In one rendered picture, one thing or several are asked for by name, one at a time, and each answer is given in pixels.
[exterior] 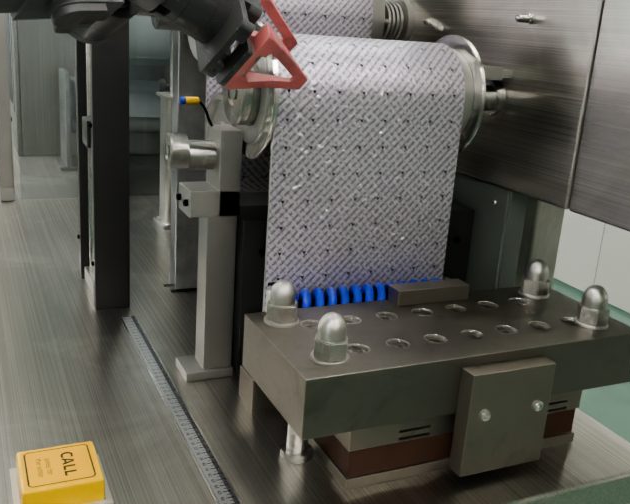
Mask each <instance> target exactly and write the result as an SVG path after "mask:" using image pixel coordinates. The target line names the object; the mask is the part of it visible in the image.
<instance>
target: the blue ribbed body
mask: <svg viewBox="0 0 630 504"><path fill-rule="evenodd" d="M390 284H395V283H394V282H392V281H388V282H387V283H386V284H385V286H384V285H383V284H382V283H380V282H377V283H375V284H374V285H373V287H372V286H371V285H370V284H368V283H365V284H363V285H362V287H361V289H360V287H359V286H358V285H356V284H354V285H352V286H350V288H349V291H348V288H347V287H345V286H344V285H343V286H339V287H338V288H337V293H336V291H335V289H334V288H333V287H327V288H326V289H325V292H324V294H323V291H322V289H320V288H315V289H314V290H313V291H312V298H311V294H310V292H309V290H307V289H302V290H301V291H300V292H299V299H298V296H297V293H296V300H297V302H298V308H307V307H317V306H327V305H337V304H347V303H357V302H367V301H377V300H387V299H388V289H389V285H390Z"/></svg>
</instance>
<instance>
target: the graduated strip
mask: <svg viewBox="0 0 630 504"><path fill-rule="evenodd" d="M120 318H121V320H122V322H123V324H124V326H125V328H126V330H127V332H128V334H129V335H130V337H131V339H132V341H133V343H134V345H135V347H136V349H137V351H138V353H139V355H140V357H141V358H142V360H143V362H144V364H145V366H146V368H147V370H148V372H149V374H150V376H151V378H152V380H153V381H154V383H155V385H156V387H157V389H158V391H159V393H160V395H161V397H162V399H163V401H164V403H165V404H166V406H167V408H168V410H169V412H170V414H171V416H172V418H173V420H174V422H175V424H176V426H177V427H178V429H179V431H180V433H181V435H182V437H183V439H184V441H185V443H186V445H187V447H188V449H189V451H190V452H191V454H192V456H193V458H194V460H195V462H196V464H197V466H198V468H199V470H200V472H201V474H202V475H203V477H204V479H205V481H206V483H207V485H208V487H209V489H210V491H211V493H212V495H213V497H214V498H215V500H216V502H217V504H243V503H242V501H241V499H240V498H239V496H238V494H237V492H236V491H235V489H234V487H233V485H232V484H231V482H230V480H229V478H228V477H227V475H226V473H225V471H224V470H223V468H222V466H221V464H220V463H219V461H218V459H217V457H216V456H215V454H214V452H213V451H212V449H211V447H210V445H209V444H208V442H207V440H206V438H205V437H204V435H203V433H202V431H201V430H200V428H199V426H198V424H197V423H196V421H195V419H194V417H193V416H192V414H191V412H190V410H189V409H188V407H187V405H186V403H185V402H184V400H183V398H182V396H181V395H180V393H179V391H178V389H177V388H176V386H175V384H174V382H173V381H172V379H171V377H170V375H169V374H168V372H167V370H166V368H165V367H164V365H163V363H162V361H161V360H160V358H159V356H158V354H157V353H156V351H155V349H154V347H153V346H152V344H151V342H150V340H149V339H148V337H147V335H146V333H145V332H144V330H143V328H142V326H141V325H140V323H139V321H138V319H137V318H136V316H135V315H134V316H123V317H120Z"/></svg>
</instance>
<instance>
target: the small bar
mask: <svg viewBox="0 0 630 504"><path fill-rule="evenodd" d="M468 292H469V284H467V283H465V282H463V281H462V280H460V279H458V278H456V279H445V280H434V281H423V282H412V283H401V284H390V285H389V289H388V300H390V301H391V302H393V303H394V304H395V305H397V306H404V305H414V304H423V303H433V302H443V301H452V300H462V299H468Z"/></svg>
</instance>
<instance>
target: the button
mask: <svg viewBox="0 0 630 504"><path fill-rule="evenodd" d="M16 468H17V478H18V486H19V493H20V501H21V504H85V503H90V502H95V501H100V500H104V498H105V480H104V477H103V473H102V470H101V467H100V464H99V461H98V457H97V454H96V451H95V448H94V445H93V442H92V441H87V442H81V443H75V444H68V445H62V446H56V447H50V448H43V449H37V450H31V451H24V452H19V453H17V455H16Z"/></svg>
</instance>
